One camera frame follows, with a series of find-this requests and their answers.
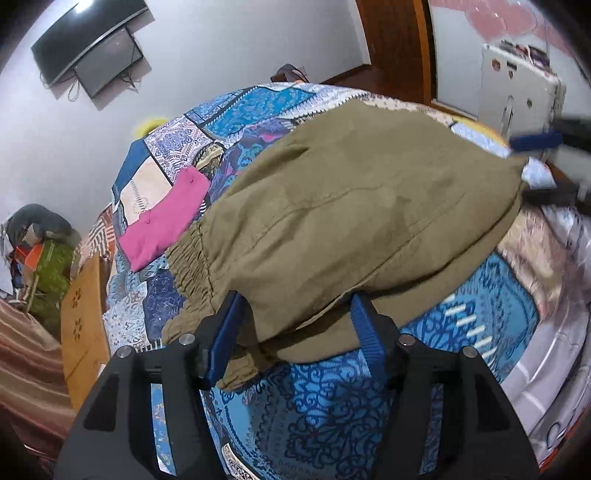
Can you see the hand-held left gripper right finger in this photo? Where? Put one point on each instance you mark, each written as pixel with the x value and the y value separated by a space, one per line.
pixel 369 337

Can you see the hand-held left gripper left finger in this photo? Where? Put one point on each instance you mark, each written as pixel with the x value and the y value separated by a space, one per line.
pixel 226 332

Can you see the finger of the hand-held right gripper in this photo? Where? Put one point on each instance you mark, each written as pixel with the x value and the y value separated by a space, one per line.
pixel 535 141
pixel 554 196

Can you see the olive green pants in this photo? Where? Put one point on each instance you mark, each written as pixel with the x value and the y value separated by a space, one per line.
pixel 346 207

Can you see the white box with stickers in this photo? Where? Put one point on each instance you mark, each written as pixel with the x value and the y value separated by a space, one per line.
pixel 512 87

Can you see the blue patchwork blanket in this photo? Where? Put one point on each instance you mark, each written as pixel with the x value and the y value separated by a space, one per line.
pixel 323 415

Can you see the white heart-print wardrobe door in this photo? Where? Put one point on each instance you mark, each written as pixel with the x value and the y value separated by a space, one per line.
pixel 461 46

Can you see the pink folded cloth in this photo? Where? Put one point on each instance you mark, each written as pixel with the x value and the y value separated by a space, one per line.
pixel 161 221

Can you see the orange flower-marked panel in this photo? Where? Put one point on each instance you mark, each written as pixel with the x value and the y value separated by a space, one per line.
pixel 85 332

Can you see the white floral quilt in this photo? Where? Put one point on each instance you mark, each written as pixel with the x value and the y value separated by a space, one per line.
pixel 554 350

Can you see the orange striped bedsheet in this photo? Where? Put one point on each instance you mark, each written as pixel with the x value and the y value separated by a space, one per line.
pixel 99 235

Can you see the brown wooden door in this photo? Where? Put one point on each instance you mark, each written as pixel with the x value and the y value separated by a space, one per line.
pixel 397 41

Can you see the green patterned bag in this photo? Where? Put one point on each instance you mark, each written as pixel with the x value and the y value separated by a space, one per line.
pixel 53 272

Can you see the striped brown curtain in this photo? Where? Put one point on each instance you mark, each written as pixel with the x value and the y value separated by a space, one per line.
pixel 27 369

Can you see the orange box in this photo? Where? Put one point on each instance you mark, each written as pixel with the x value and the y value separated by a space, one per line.
pixel 28 258

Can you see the grey long pillow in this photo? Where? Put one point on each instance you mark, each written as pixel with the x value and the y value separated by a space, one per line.
pixel 41 221

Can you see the yellow curved object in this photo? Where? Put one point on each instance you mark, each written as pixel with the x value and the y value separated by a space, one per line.
pixel 147 125

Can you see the dark bag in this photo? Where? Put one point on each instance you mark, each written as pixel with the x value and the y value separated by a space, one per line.
pixel 291 74

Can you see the small black wall monitor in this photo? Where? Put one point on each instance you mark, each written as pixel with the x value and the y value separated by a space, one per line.
pixel 108 60

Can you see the large black wall television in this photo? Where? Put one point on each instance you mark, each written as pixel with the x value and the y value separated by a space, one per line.
pixel 78 32

